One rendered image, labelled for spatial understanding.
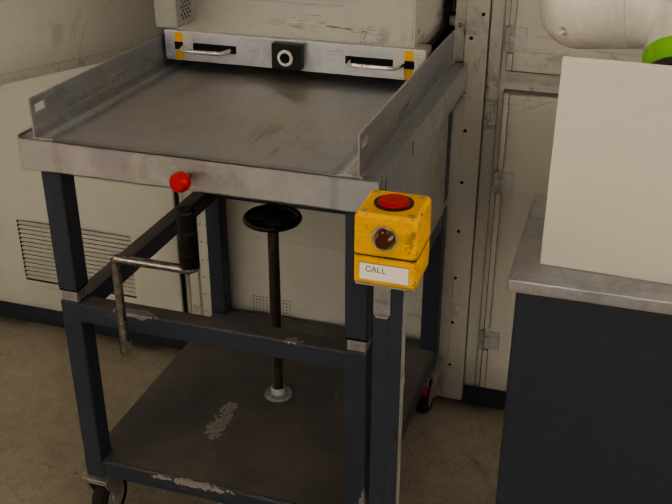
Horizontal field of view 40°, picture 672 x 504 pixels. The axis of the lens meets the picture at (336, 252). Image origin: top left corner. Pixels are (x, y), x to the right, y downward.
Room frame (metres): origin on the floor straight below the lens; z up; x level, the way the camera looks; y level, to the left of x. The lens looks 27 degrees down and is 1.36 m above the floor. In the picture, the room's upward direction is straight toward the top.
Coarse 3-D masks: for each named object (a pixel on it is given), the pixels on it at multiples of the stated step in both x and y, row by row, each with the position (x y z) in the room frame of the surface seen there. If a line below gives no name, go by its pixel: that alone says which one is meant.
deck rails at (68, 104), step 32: (128, 64) 1.73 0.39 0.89; (160, 64) 1.85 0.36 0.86; (448, 64) 1.86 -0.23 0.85; (32, 96) 1.44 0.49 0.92; (64, 96) 1.52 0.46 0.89; (96, 96) 1.61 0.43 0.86; (128, 96) 1.66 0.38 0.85; (416, 96) 1.59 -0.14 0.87; (32, 128) 1.43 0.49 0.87; (64, 128) 1.47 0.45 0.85; (384, 128) 1.39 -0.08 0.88; (352, 160) 1.32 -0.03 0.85
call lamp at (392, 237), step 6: (378, 228) 1.01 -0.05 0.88; (384, 228) 1.01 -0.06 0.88; (390, 228) 1.01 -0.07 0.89; (372, 234) 1.01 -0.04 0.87; (378, 234) 1.00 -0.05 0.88; (384, 234) 1.00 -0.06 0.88; (390, 234) 1.00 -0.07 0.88; (396, 234) 1.00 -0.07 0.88; (372, 240) 1.01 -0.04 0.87; (378, 240) 1.00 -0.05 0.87; (384, 240) 1.00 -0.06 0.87; (390, 240) 1.00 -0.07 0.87; (396, 240) 1.00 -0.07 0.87; (378, 246) 1.00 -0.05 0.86; (384, 246) 1.00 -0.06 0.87; (390, 246) 1.00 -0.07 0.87
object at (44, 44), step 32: (0, 0) 1.81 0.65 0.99; (32, 0) 1.86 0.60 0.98; (64, 0) 1.91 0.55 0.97; (96, 0) 1.96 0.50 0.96; (128, 0) 2.02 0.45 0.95; (0, 32) 1.80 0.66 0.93; (32, 32) 1.85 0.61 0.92; (64, 32) 1.90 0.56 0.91; (96, 32) 1.96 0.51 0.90; (128, 32) 2.01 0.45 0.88; (160, 32) 2.07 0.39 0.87; (0, 64) 1.80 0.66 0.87; (32, 64) 1.85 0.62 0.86; (64, 64) 1.87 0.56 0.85
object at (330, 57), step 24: (168, 48) 1.86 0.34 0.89; (216, 48) 1.83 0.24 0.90; (240, 48) 1.81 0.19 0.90; (264, 48) 1.79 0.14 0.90; (312, 48) 1.76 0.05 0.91; (336, 48) 1.75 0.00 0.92; (360, 48) 1.73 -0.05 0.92; (384, 48) 1.72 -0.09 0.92; (408, 48) 1.71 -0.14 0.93; (336, 72) 1.75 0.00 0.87; (360, 72) 1.73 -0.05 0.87; (384, 72) 1.72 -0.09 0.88
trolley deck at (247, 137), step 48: (144, 96) 1.67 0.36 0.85; (192, 96) 1.67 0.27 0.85; (240, 96) 1.67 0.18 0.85; (288, 96) 1.67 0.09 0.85; (336, 96) 1.67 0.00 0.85; (384, 96) 1.67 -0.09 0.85; (432, 96) 1.67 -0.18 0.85; (48, 144) 1.42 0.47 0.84; (96, 144) 1.41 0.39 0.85; (144, 144) 1.41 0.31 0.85; (192, 144) 1.41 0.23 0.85; (240, 144) 1.41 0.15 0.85; (288, 144) 1.41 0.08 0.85; (336, 144) 1.41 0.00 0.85; (240, 192) 1.32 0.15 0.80; (288, 192) 1.29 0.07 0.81; (336, 192) 1.27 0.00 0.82
